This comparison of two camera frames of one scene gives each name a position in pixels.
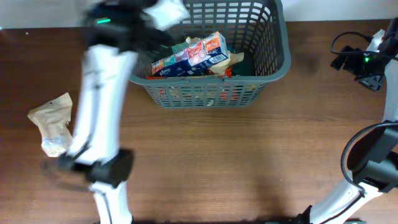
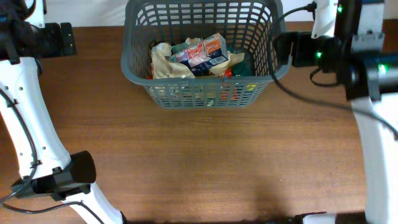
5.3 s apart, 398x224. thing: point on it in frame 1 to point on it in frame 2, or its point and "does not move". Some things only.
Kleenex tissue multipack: (188, 57) does not move
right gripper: (372, 83) to (303, 40)
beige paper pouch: (220, 68) does not move
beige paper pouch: (53, 119) to (163, 69)
